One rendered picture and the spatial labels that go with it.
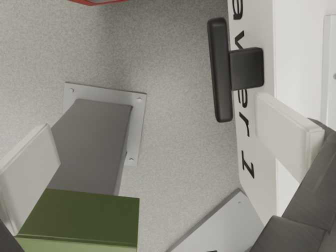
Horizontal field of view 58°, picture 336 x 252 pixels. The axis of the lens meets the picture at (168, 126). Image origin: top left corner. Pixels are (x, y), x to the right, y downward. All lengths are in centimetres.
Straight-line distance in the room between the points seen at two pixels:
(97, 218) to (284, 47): 28
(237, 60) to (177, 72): 92
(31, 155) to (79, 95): 99
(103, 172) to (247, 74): 47
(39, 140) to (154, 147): 105
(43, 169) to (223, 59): 13
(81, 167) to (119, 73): 56
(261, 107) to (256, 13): 8
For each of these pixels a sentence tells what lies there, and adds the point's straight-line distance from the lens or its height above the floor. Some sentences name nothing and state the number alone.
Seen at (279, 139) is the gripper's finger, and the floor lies 98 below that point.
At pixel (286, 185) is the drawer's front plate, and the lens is 24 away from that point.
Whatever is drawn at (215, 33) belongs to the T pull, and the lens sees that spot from 21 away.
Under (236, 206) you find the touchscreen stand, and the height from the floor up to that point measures 3.
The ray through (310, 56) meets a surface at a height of 84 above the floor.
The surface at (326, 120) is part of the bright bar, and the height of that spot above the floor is 85.
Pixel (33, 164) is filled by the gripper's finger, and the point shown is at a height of 97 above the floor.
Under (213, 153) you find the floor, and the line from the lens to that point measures 126.
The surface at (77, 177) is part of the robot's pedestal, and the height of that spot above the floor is 59.
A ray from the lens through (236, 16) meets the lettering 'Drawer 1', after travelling 28.
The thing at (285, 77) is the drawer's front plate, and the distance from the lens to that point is 21.
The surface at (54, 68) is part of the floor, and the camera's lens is 118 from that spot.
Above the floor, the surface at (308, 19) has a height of 84.
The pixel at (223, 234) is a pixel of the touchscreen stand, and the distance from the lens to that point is 143.
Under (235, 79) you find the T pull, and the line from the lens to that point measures 22.
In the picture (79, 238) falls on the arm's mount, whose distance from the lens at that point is 35.
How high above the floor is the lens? 112
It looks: 71 degrees down
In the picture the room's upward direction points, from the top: 170 degrees clockwise
